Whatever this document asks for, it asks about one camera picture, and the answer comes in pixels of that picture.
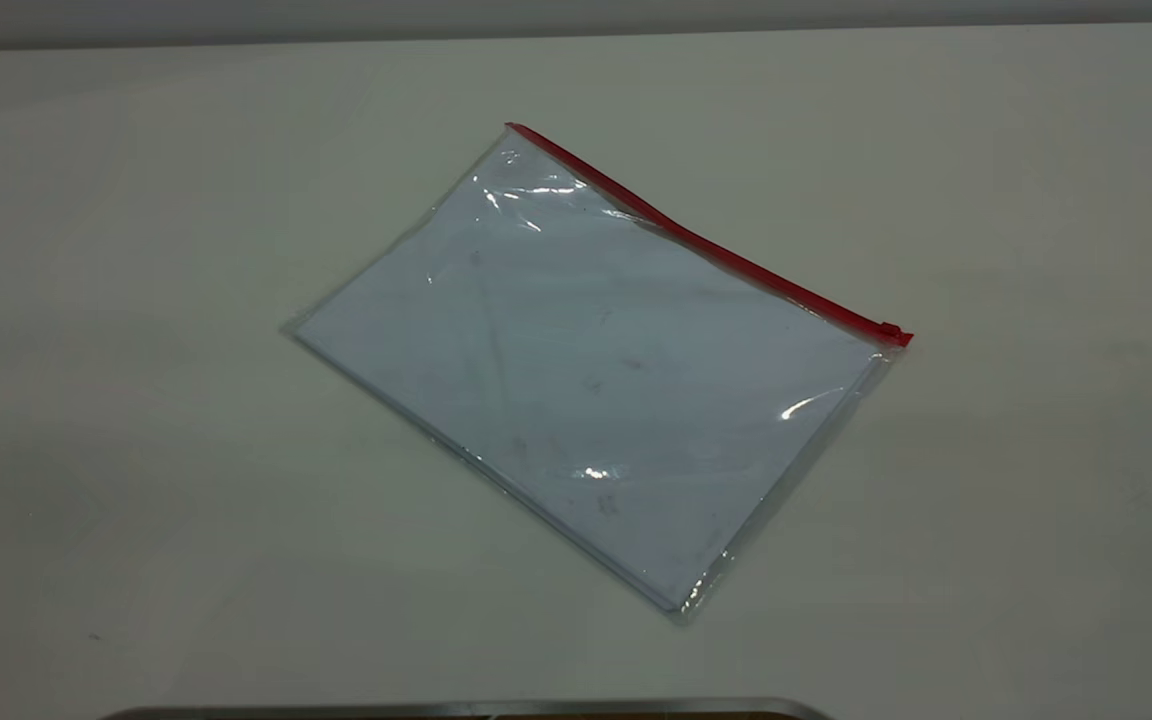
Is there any clear plastic zip bag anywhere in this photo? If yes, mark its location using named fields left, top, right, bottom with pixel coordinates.
left=280, top=121, right=915, bottom=627

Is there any grey metal frame edge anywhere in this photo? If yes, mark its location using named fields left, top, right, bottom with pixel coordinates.
left=99, top=697, right=834, bottom=720

